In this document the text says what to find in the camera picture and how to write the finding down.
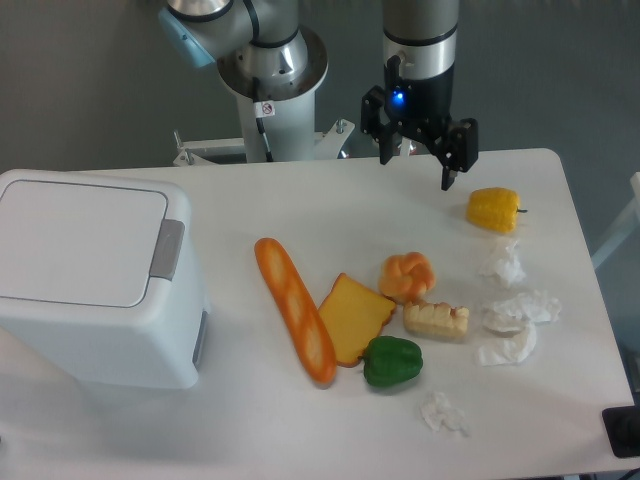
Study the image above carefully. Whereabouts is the crumpled white tissue upper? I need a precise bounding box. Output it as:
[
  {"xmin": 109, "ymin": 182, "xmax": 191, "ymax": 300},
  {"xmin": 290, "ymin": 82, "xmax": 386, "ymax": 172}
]
[{"xmin": 479, "ymin": 238, "xmax": 526, "ymax": 289}]

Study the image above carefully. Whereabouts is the green toy bell pepper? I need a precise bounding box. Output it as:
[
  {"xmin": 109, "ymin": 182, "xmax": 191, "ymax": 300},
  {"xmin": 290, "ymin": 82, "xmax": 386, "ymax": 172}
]
[{"xmin": 362, "ymin": 336, "xmax": 423, "ymax": 388}]

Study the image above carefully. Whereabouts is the crumpled white tissue lower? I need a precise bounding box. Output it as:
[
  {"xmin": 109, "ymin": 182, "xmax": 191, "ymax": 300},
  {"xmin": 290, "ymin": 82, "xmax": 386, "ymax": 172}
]
[{"xmin": 476, "ymin": 325, "xmax": 537, "ymax": 367}]

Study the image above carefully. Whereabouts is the beige toy bread loaf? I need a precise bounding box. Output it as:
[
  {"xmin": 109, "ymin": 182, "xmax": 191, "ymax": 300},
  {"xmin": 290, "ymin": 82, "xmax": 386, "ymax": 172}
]
[{"xmin": 403, "ymin": 300, "xmax": 470, "ymax": 340}]

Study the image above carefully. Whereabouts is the yellow toy toast slice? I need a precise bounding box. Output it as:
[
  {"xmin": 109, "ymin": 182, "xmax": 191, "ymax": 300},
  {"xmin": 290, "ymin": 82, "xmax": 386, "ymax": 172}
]
[{"xmin": 319, "ymin": 273, "xmax": 396, "ymax": 367}]

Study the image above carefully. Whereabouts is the white trash can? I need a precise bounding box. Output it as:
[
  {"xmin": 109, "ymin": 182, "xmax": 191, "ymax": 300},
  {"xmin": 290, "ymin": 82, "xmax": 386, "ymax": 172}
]
[{"xmin": 1, "ymin": 170, "xmax": 210, "ymax": 389}]

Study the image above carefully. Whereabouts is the orange braided toy bun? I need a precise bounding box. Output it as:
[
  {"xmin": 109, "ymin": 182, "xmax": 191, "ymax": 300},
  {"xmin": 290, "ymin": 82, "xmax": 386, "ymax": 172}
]
[{"xmin": 378, "ymin": 252, "xmax": 437, "ymax": 305}]

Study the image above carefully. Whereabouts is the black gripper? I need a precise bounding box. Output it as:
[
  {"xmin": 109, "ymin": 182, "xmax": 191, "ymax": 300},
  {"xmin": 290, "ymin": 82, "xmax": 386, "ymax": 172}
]
[{"xmin": 360, "ymin": 55, "xmax": 479, "ymax": 191}]

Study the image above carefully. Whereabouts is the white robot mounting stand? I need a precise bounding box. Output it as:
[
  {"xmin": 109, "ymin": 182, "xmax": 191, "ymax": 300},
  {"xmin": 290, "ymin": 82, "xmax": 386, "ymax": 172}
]
[{"xmin": 174, "ymin": 93, "xmax": 356, "ymax": 166}]

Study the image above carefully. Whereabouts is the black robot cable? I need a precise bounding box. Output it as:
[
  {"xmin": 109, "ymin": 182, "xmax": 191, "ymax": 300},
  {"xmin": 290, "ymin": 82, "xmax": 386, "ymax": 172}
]
[{"xmin": 252, "ymin": 77, "xmax": 275, "ymax": 163}]

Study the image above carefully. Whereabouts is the black device at edge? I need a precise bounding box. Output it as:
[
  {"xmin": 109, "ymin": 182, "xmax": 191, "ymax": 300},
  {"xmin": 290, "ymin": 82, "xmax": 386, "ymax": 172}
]
[{"xmin": 602, "ymin": 405, "xmax": 639, "ymax": 458}]

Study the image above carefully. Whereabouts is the yellow toy bell pepper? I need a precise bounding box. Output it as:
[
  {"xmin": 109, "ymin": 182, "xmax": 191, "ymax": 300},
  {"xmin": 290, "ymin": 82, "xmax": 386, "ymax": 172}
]
[{"xmin": 465, "ymin": 187, "xmax": 527, "ymax": 234}]

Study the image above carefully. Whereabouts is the orange toy baguette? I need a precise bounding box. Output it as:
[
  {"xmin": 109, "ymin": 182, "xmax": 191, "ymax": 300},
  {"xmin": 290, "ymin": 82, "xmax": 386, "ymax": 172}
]
[{"xmin": 254, "ymin": 238, "xmax": 337, "ymax": 386}]

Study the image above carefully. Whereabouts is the crumpled white tissue middle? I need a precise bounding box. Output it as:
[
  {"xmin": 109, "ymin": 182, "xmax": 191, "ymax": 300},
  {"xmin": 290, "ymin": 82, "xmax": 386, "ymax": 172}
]
[{"xmin": 482, "ymin": 290, "xmax": 562, "ymax": 334}]

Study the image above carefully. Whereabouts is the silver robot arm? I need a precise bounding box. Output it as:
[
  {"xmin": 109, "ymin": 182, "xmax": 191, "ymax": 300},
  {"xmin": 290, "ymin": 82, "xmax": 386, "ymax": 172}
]
[{"xmin": 159, "ymin": 1, "xmax": 479, "ymax": 190}]

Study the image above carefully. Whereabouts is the small crumpled white tissue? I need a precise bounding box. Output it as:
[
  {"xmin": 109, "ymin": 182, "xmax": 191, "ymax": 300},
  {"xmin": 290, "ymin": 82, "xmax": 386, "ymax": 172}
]
[{"xmin": 419, "ymin": 391, "xmax": 469, "ymax": 436}]

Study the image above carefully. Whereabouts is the white frame at right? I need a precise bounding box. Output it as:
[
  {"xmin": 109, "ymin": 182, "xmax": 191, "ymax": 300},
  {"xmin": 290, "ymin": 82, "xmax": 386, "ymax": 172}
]
[{"xmin": 591, "ymin": 172, "xmax": 639, "ymax": 270}]

